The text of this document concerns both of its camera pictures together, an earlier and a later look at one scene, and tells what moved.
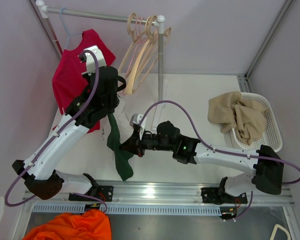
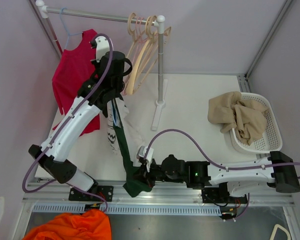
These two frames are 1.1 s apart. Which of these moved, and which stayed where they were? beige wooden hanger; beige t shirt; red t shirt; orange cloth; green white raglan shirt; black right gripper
Moved: black right gripper; green white raglan shirt
Stayed: beige t shirt; beige wooden hanger; orange cloth; red t shirt
